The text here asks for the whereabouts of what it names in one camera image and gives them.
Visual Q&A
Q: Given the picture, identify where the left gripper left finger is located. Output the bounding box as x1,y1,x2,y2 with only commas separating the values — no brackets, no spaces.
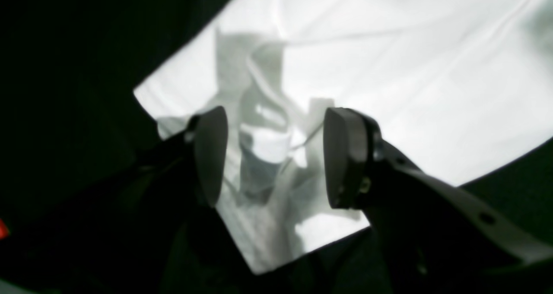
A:
71,106,229,294

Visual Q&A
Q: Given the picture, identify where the white printed t-shirt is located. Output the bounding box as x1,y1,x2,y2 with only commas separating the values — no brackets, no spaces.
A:
134,0,552,275

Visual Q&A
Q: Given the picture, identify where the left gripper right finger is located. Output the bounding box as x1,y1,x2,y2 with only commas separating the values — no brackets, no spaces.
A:
323,107,553,294

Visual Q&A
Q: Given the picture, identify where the black table cloth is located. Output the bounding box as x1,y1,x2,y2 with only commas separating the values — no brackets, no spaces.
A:
0,0,553,294

